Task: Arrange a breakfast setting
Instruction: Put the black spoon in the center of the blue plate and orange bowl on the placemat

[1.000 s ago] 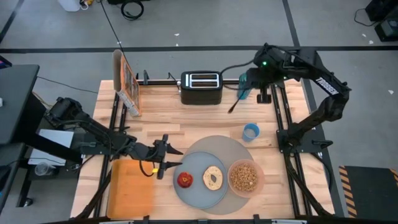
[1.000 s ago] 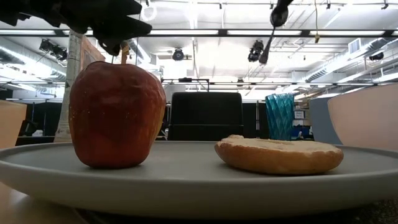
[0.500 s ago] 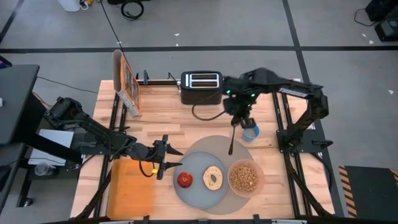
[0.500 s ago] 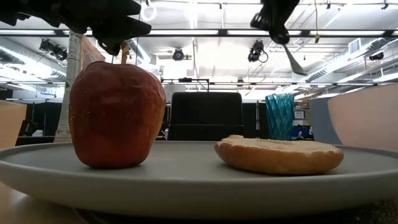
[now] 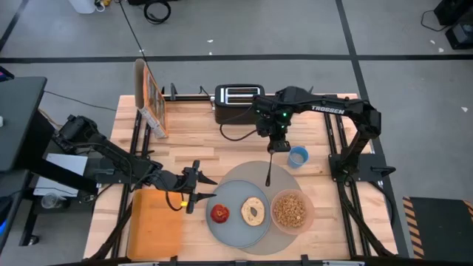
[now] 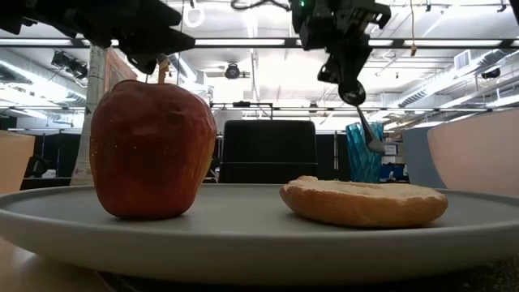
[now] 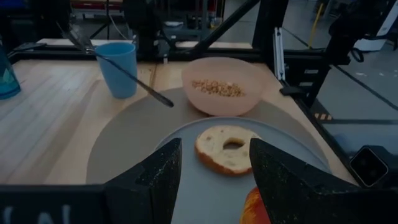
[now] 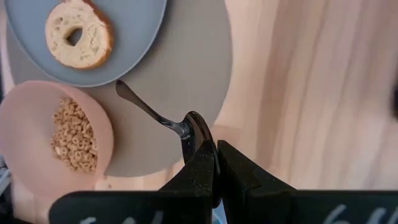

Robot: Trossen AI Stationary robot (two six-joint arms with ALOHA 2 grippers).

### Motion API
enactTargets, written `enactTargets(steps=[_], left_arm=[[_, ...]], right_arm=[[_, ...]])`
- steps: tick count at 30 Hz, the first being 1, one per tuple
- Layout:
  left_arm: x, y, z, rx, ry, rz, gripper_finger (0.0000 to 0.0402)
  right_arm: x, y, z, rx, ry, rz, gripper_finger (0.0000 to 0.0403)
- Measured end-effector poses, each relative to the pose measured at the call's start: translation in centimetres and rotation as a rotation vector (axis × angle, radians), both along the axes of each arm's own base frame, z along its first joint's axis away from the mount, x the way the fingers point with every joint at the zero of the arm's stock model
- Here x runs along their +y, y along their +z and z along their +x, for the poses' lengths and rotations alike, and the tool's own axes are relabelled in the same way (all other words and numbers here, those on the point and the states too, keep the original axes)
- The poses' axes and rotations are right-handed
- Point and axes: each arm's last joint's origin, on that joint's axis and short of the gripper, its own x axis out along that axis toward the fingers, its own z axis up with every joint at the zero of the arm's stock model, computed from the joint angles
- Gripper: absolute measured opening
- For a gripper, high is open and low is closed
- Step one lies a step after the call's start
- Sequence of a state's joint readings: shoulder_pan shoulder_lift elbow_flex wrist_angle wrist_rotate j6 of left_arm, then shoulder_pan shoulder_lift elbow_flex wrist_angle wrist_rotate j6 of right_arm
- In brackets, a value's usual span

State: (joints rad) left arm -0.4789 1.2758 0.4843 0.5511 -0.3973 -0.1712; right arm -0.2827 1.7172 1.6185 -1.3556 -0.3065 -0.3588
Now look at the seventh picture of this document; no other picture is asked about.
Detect red yellow apple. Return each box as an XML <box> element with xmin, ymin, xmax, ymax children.
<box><xmin>239</xmin><ymin>186</ymin><xmax>271</xmax><ymax>224</ymax></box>

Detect metal knife black handle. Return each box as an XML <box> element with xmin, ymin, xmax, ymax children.
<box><xmin>55</xmin><ymin>21</ymin><xmax>175</xmax><ymax>108</ymax></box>

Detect light blue plastic cup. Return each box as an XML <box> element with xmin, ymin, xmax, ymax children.
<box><xmin>95</xmin><ymin>42</ymin><xmax>138</xmax><ymax>100</ymax></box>

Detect pink plastic bowl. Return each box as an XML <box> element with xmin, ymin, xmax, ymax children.
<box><xmin>181</xmin><ymin>56</ymin><xmax>271</xmax><ymax>117</ymax></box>

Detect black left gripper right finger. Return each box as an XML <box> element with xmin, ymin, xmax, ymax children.
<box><xmin>249</xmin><ymin>138</ymin><xmax>359</xmax><ymax>224</ymax></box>

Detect black table-level camera box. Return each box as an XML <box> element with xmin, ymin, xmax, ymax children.
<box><xmin>348</xmin><ymin>145</ymin><xmax>389</xmax><ymax>188</ymax></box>

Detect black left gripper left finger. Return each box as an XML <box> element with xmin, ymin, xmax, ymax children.
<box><xmin>104</xmin><ymin>138</ymin><xmax>183</xmax><ymax>224</ymax></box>

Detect black metal rig frame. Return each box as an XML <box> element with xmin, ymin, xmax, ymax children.
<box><xmin>12</xmin><ymin>0</ymin><xmax>361</xmax><ymax>147</ymax></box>

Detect teal faceted drinking glass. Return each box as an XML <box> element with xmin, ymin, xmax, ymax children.
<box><xmin>0</xmin><ymin>40</ymin><xmax>22</xmax><ymax>100</ymax></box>

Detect halved bagel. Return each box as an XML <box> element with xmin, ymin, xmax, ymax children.
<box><xmin>195</xmin><ymin>124</ymin><xmax>262</xmax><ymax>177</ymax></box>

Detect large grey ceramic plate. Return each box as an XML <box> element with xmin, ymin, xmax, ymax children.
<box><xmin>155</xmin><ymin>116</ymin><xmax>332</xmax><ymax>224</ymax></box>

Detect grey oval placemat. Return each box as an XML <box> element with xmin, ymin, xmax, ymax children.
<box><xmin>85</xmin><ymin>86</ymin><xmax>332</xmax><ymax>185</ymax></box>

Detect cereal pieces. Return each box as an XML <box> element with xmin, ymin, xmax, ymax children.
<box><xmin>190</xmin><ymin>79</ymin><xmax>246</xmax><ymax>98</ymax></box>

